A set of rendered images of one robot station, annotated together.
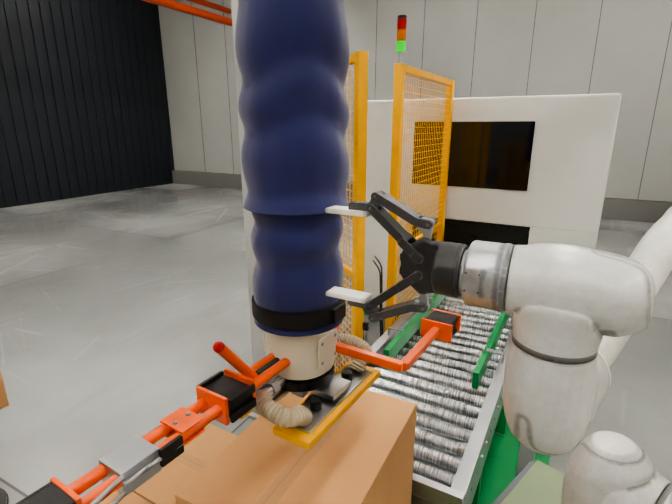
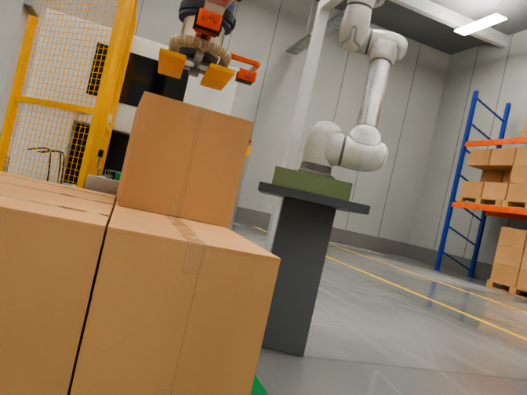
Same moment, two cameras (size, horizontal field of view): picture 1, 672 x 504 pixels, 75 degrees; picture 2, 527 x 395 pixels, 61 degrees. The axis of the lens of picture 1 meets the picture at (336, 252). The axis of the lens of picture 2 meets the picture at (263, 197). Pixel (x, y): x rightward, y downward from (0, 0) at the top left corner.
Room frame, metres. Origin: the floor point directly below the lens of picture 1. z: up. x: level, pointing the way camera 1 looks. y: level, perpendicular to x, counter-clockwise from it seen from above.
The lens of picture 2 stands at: (-0.55, 1.15, 0.66)
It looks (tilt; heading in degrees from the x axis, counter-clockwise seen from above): 1 degrees up; 313
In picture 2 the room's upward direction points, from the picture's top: 13 degrees clockwise
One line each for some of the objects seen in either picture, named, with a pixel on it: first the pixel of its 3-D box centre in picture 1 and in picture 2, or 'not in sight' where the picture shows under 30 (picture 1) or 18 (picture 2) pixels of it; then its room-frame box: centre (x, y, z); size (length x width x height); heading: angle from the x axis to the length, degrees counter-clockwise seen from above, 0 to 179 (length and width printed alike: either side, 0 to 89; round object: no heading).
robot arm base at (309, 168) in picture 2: not in sight; (314, 171); (0.82, -0.62, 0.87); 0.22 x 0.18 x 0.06; 135
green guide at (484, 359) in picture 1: (509, 319); not in sight; (2.52, -1.09, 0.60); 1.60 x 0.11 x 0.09; 151
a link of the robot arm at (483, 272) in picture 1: (486, 274); not in sight; (0.56, -0.20, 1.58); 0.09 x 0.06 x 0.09; 151
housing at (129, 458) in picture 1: (131, 464); (216, 1); (0.59, 0.34, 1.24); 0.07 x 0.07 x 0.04; 58
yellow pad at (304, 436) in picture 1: (332, 393); (217, 74); (0.94, 0.01, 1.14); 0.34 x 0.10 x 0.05; 148
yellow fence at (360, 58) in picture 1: (331, 249); (56, 96); (2.55, 0.03, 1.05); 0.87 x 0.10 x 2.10; 23
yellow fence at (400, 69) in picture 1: (420, 229); (107, 120); (3.08, -0.61, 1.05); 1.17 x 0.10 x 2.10; 151
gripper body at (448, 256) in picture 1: (432, 266); not in sight; (0.59, -0.14, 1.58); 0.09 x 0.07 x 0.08; 61
